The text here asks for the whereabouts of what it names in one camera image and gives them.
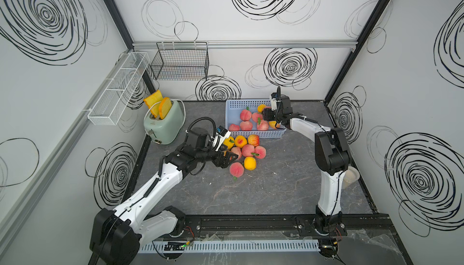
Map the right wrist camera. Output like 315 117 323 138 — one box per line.
271 98 279 110

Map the orange yellow peach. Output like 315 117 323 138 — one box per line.
268 121 277 129

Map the white wire wall shelf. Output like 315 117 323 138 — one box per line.
88 51 149 126

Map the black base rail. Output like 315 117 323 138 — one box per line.
163 214 393 240

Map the pale pink peach middle left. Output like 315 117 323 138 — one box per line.
231 147 242 160

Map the red yellow peach by basket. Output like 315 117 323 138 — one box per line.
247 134 260 147

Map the red orange peach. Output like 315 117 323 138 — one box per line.
257 118 269 131

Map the black wire wall basket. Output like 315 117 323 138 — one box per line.
151 42 210 81

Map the yellow toast slice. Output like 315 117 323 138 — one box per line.
158 97 172 120
144 90 163 118

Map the white slotted cable duct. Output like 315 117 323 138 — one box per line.
139 240 321 255

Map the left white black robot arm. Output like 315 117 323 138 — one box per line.
89 117 238 265

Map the mint green toaster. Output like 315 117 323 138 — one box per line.
143 99 186 145

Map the white toaster power cord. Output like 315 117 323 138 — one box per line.
146 99 186 128

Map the rear yellow toast slice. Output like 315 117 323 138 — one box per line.
144 90 163 118

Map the dark pink peach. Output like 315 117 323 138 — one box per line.
228 124 240 132

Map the front yellow toast slice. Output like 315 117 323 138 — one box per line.
158 97 172 120

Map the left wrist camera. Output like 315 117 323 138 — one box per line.
212 126 231 151

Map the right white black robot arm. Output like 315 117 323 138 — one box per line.
262 91 352 236

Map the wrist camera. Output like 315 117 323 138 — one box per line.
212 126 231 151
271 98 279 110

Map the light blue plastic basket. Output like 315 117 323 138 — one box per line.
225 99 286 138

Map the pink peach with leaf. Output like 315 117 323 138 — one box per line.
252 145 267 159

